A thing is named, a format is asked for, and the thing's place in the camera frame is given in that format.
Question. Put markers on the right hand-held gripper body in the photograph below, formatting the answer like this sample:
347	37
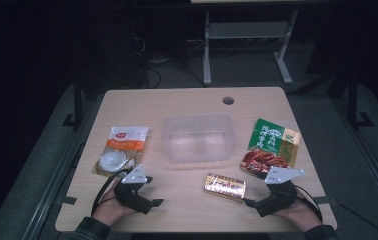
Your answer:
280	196

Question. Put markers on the white metal desk frame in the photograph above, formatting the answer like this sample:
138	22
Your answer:
247	30

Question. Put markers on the grey tape strip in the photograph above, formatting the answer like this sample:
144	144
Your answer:
67	200
329	201

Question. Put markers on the clear plastic container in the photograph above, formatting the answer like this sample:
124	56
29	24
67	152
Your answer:
198	140

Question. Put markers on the gold foil box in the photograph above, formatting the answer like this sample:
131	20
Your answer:
225	186

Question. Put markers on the white and orange packet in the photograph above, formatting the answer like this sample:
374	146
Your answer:
122	150

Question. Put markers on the person's left hand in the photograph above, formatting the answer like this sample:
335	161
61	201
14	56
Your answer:
108	210

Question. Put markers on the green seasoning packet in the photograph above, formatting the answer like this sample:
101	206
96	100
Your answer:
270	143

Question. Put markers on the black metal stand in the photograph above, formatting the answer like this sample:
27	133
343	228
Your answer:
353	100
77	106

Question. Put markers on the person's right hand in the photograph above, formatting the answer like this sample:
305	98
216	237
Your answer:
302	213

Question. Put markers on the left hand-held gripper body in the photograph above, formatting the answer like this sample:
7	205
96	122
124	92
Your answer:
132	196

